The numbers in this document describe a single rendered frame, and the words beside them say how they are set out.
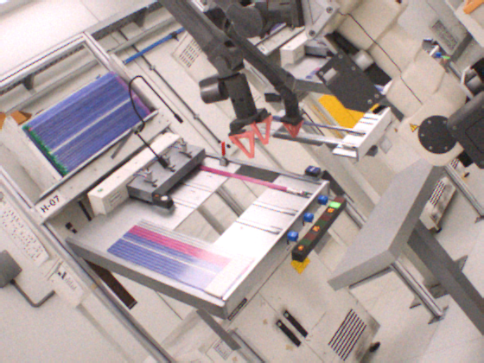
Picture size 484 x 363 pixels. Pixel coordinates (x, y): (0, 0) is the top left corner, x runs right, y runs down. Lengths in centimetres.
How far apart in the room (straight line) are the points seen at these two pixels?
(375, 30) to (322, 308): 126
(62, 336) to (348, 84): 258
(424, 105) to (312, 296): 112
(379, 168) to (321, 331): 103
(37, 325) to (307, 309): 181
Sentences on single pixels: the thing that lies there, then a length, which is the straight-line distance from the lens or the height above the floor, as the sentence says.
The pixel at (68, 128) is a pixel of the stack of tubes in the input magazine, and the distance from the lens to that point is 231.
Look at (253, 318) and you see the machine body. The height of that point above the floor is 54.
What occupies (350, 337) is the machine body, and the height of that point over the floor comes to 16.
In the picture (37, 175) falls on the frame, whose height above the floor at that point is 148.
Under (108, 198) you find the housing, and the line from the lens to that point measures 221.
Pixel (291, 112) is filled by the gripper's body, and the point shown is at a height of 100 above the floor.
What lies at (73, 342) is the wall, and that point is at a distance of 360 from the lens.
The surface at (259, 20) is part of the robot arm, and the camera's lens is 136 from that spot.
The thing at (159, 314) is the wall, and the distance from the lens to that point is 384.
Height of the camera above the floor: 102
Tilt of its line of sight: 2 degrees down
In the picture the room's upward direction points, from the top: 42 degrees counter-clockwise
